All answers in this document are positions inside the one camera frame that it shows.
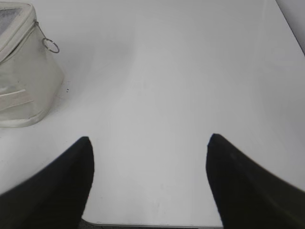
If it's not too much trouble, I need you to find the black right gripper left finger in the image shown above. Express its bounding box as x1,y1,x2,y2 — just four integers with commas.
0,137,94,229

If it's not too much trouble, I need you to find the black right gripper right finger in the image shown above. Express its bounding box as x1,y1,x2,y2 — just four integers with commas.
205,134,305,229

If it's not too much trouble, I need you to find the cream fabric zipper bag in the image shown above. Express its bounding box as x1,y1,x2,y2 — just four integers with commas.
0,2,64,127

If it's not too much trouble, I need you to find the metal ring zipper pull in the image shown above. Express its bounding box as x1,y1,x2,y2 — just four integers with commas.
34,20,60,54

